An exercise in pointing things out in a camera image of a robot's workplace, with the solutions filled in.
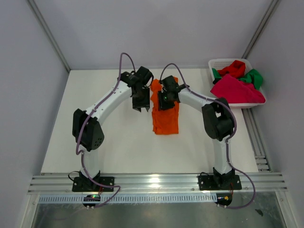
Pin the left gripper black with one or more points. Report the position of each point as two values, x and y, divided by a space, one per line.
140 104

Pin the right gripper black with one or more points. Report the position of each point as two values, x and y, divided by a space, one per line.
165 103

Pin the orange t shirt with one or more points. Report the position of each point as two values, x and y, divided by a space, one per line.
165 122

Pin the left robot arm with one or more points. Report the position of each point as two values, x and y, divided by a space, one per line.
87 124

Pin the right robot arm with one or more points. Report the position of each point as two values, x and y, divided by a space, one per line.
219 125

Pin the black t shirt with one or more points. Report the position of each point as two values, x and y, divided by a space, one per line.
215 82

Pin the white plastic basket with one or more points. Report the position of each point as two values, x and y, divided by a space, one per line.
219 64

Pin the magenta t shirt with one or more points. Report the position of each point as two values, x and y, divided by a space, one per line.
236 92

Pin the red t shirt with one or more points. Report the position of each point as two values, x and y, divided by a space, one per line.
236 69

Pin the green t shirt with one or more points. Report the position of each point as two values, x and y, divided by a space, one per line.
251 77

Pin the left controller board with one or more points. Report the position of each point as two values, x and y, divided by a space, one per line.
91 200

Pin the controller board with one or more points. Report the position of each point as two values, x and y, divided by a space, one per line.
223 199
91 200

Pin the right controller board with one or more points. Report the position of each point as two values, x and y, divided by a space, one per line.
223 199

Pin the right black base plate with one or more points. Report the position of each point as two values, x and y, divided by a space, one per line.
229 181

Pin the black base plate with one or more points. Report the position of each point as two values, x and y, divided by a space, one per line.
85 185
229 181

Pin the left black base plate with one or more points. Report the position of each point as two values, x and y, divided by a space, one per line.
85 185

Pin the white slotted cable duct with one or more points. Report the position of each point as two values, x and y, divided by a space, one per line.
130 198

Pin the aluminium front rail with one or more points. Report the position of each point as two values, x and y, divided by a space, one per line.
156 183

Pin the left frame post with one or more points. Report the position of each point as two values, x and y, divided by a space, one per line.
43 24

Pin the frame post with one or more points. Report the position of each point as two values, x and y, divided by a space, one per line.
269 12
43 24

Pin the right frame post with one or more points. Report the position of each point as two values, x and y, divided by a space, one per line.
269 12

